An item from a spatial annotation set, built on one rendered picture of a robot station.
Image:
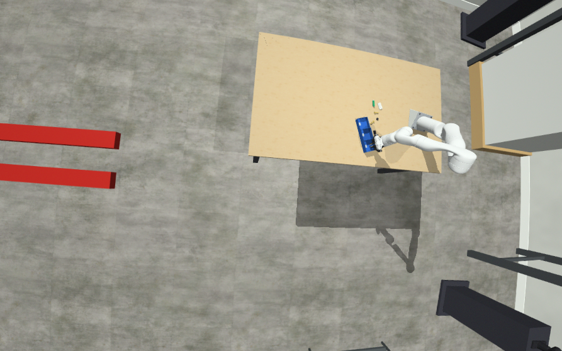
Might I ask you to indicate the blue three-compartment bin rack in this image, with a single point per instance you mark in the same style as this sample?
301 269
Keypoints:
366 136

